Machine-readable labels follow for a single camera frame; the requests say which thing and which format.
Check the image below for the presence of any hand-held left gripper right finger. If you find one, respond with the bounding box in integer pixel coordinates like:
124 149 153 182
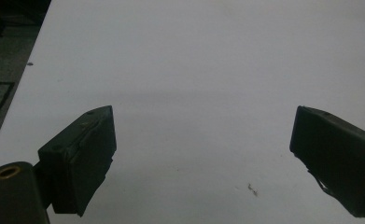
288 105 365 218

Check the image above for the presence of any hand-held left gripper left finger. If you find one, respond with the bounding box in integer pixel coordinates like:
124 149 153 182
37 105 118 217

